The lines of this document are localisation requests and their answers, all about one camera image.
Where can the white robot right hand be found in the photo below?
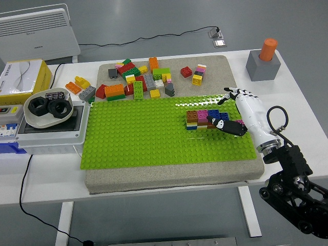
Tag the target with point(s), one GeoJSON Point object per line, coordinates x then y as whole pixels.
{"type": "Point", "coordinates": [252, 115]}

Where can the blue square toy brick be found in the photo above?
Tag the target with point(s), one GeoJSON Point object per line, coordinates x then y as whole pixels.
{"type": "Point", "coordinates": [224, 116]}
{"type": "Point", "coordinates": [213, 113]}

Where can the red square toy brick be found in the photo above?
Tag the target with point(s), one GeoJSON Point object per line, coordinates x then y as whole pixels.
{"type": "Point", "coordinates": [186, 71]}

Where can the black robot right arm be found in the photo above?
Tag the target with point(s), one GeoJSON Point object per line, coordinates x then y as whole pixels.
{"type": "Point", "coordinates": [292, 159]}

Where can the orange flat toy brick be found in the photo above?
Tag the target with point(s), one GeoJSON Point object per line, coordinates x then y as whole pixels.
{"type": "Point", "coordinates": [202, 124]}
{"type": "Point", "coordinates": [210, 126]}
{"type": "Point", "coordinates": [73, 87]}

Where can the magenta square toy brick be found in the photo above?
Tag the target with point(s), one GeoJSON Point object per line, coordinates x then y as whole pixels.
{"type": "Point", "coordinates": [202, 115]}

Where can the yellow flat toy brick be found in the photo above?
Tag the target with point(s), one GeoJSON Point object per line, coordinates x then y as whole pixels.
{"type": "Point", "coordinates": [202, 128]}

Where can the brown square toy brick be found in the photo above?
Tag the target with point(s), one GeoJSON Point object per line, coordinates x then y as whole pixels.
{"type": "Point", "coordinates": [192, 117]}

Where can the blue flat toy brick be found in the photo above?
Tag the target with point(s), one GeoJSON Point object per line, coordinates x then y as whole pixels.
{"type": "Point", "coordinates": [191, 128]}

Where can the yellow square toy brick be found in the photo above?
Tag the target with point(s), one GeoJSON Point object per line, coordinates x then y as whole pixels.
{"type": "Point", "coordinates": [196, 80]}
{"type": "Point", "coordinates": [143, 70]}
{"type": "Point", "coordinates": [154, 94]}

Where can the black toy brick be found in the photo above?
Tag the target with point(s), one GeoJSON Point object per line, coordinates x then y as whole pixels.
{"type": "Point", "coordinates": [198, 74]}

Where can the pink small toy brick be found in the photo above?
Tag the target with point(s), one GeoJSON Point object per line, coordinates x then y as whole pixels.
{"type": "Point", "coordinates": [201, 69]}
{"type": "Point", "coordinates": [118, 66]}
{"type": "Point", "coordinates": [169, 81]}

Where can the white small toy brick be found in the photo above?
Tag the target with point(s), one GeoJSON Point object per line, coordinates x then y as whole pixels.
{"type": "Point", "coordinates": [202, 65]}

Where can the dark grey sloped brick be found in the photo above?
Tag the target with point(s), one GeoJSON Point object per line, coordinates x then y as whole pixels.
{"type": "Point", "coordinates": [169, 90]}

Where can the white square toy brick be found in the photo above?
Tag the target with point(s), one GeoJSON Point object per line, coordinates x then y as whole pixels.
{"type": "Point", "coordinates": [159, 84]}

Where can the lime long toy brick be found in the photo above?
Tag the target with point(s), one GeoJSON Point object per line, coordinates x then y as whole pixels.
{"type": "Point", "coordinates": [161, 71]}

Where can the light grey long toy brick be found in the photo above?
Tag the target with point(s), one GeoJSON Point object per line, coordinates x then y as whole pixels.
{"type": "Point", "coordinates": [149, 82]}

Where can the green studded baseplate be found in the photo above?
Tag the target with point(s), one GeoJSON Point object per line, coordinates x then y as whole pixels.
{"type": "Point", "coordinates": [141, 133]}

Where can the lime flat long brick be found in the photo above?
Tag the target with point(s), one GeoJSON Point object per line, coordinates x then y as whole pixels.
{"type": "Point", "coordinates": [138, 90]}

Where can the yellow white toy brick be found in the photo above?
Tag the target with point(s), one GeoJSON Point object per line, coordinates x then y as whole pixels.
{"type": "Point", "coordinates": [130, 79]}

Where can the dark green long brick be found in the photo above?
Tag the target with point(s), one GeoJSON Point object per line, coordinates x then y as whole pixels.
{"type": "Point", "coordinates": [129, 73]}

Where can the red long toy brick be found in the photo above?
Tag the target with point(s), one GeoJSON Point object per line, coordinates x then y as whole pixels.
{"type": "Point", "coordinates": [126, 68]}

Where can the dark green small brick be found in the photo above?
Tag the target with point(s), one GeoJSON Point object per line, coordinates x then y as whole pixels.
{"type": "Point", "coordinates": [126, 61]}
{"type": "Point", "coordinates": [91, 100]}

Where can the dark green flat brick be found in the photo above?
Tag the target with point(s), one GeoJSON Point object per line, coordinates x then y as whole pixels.
{"type": "Point", "coordinates": [116, 98]}

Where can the orange long toy brick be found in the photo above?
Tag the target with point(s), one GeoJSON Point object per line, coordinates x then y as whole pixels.
{"type": "Point", "coordinates": [114, 90]}

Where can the dark grey toy brick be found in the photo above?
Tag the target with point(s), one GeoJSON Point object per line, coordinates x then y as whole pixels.
{"type": "Point", "coordinates": [112, 73]}

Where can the red sloped toy brick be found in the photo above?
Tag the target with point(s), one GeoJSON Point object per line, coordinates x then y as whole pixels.
{"type": "Point", "coordinates": [100, 91]}

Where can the yellow curved toy brick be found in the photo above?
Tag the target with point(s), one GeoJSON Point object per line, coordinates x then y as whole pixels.
{"type": "Point", "coordinates": [82, 82]}

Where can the grey block holder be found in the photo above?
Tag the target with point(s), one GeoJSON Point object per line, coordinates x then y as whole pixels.
{"type": "Point", "coordinates": [261, 69]}

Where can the orange cylinder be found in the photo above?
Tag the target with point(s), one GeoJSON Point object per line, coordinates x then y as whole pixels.
{"type": "Point", "coordinates": [267, 48]}

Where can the metal floor plate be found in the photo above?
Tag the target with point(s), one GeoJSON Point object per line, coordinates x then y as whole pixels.
{"type": "Point", "coordinates": [220, 43]}

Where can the metal floor socket with plug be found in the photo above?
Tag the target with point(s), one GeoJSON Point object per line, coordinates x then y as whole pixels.
{"type": "Point", "coordinates": [216, 33]}

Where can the white table leg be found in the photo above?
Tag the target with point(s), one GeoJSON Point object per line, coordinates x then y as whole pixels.
{"type": "Point", "coordinates": [249, 212]}
{"type": "Point", "coordinates": [64, 223]}

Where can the grey-brown mat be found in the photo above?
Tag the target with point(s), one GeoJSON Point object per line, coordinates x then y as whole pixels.
{"type": "Point", "coordinates": [166, 176]}

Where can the small dark electronic component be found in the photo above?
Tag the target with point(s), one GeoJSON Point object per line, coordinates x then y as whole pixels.
{"type": "Point", "coordinates": [54, 95]}

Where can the large black hex nut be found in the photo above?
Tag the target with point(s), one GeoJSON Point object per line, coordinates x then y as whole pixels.
{"type": "Point", "coordinates": [51, 109]}
{"type": "Point", "coordinates": [44, 110]}

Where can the grey electrical junction box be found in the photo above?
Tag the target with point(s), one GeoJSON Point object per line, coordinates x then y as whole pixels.
{"type": "Point", "coordinates": [51, 139]}

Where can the white plastic bowl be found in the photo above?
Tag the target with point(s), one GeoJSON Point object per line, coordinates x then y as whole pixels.
{"type": "Point", "coordinates": [38, 123]}

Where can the white panel heater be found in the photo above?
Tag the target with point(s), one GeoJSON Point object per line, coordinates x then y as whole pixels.
{"type": "Point", "coordinates": [38, 33]}

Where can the yellow tissue box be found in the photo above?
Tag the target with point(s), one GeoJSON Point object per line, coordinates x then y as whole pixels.
{"type": "Point", "coordinates": [15, 77]}

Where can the grey push-button box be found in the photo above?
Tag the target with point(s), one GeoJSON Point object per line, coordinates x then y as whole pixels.
{"type": "Point", "coordinates": [11, 115]}

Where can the white blue circuit breaker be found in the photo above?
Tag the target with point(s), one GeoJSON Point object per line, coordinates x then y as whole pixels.
{"type": "Point", "coordinates": [9, 130]}

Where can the blue plastic bin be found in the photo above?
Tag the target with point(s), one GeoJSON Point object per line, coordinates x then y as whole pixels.
{"type": "Point", "coordinates": [10, 148]}

